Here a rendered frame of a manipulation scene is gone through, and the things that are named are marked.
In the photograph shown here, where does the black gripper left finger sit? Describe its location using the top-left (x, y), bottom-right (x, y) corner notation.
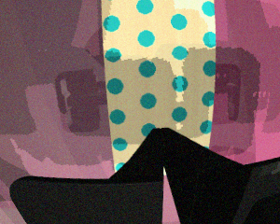
top-left (9, 127), bottom-right (165, 224)

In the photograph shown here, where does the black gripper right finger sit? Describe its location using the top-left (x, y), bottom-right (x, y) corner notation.
top-left (161, 127), bottom-right (280, 224)

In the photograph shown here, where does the cream strip with teal dots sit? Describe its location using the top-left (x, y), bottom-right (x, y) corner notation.
top-left (102, 0), bottom-right (216, 173)

